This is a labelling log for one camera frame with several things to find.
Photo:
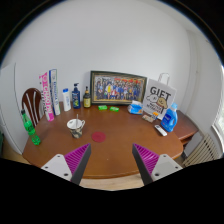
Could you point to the framed group photo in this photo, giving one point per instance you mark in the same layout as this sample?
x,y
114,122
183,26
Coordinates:
x,y
115,88

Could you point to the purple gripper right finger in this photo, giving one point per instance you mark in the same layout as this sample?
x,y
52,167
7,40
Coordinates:
x,y
152,166

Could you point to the left green small box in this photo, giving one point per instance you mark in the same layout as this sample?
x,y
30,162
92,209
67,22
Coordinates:
x,y
102,107

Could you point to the round red coaster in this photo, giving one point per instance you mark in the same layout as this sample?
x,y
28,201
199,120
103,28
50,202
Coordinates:
x,y
98,137

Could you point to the white radiator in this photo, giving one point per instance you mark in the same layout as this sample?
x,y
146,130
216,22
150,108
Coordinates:
x,y
205,151

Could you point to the white lotion bottle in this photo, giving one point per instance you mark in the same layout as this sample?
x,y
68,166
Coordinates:
x,y
66,99

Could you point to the right green small box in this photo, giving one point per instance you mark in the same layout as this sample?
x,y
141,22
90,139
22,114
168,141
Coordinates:
x,y
115,109

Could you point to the green small box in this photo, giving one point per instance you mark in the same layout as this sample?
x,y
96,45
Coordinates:
x,y
102,107
115,109

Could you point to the white blue shuttlecock tube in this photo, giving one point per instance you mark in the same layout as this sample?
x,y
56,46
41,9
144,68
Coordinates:
x,y
54,91

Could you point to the patterned ceramic mug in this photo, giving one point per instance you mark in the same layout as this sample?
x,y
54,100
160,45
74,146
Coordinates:
x,y
75,126

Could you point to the dark amber pump bottle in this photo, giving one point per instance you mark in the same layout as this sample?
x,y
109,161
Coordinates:
x,y
87,98

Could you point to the white remote control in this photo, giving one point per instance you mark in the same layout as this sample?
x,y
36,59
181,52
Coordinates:
x,y
160,130

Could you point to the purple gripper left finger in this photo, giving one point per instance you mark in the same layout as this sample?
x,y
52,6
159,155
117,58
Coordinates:
x,y
70,166

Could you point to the dark wooden chair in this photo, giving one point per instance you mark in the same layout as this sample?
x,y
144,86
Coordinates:
x,y
32,101

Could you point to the small snack packet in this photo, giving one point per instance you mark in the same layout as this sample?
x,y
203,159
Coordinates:
x,y
151,118

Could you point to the spoon in mug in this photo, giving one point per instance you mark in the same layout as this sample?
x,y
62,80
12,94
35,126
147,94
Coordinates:
x,y
77,121

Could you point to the white gift paper bag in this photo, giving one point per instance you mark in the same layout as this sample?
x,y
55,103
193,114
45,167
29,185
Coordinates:
x,y
159,95

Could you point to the blue detergent bottle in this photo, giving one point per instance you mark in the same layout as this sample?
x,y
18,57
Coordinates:
x,y
170,118

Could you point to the pink shuttlecock tube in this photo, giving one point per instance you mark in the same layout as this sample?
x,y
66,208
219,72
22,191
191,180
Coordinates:
x,y
45,93

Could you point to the blue pump bottle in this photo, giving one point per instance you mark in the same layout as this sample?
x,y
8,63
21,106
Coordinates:
x,y
76,97

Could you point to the green plastic bottle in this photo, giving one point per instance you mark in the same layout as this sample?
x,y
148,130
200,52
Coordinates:
x,y
30,128

